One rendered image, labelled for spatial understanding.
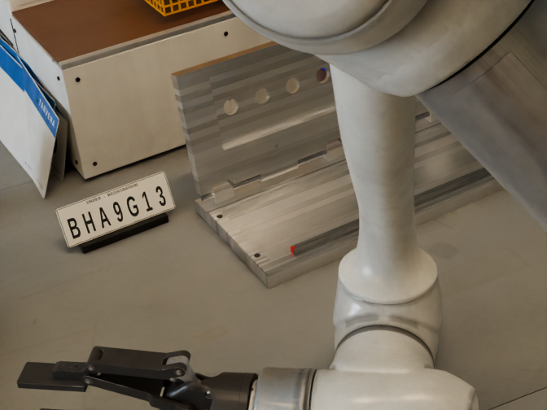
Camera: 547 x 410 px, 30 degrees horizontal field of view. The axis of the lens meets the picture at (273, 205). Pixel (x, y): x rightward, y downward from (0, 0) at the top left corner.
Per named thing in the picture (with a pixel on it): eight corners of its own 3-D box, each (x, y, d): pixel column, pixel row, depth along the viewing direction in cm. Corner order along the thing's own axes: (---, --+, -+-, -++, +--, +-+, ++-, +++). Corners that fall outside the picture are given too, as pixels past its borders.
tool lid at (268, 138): (175, 76, 132) (170, 73, 134) (203, 206, 140) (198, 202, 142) (447, -11, 149) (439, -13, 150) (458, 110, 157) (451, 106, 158)
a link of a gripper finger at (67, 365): (102, 382, 99) (97, 359, 97) (53, 379, 100) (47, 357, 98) (107, 372, 100) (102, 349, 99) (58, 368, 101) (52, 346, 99)
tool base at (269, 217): (269, 289, 129) (266, 266, 127) (196, 211, 144) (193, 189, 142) (536, 175, 145) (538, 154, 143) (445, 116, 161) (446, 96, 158)
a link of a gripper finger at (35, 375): (85, 392, 99) (84, 386, 99) (17, 388, 100) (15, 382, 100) (94, 370, 102) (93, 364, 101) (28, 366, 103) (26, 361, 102)
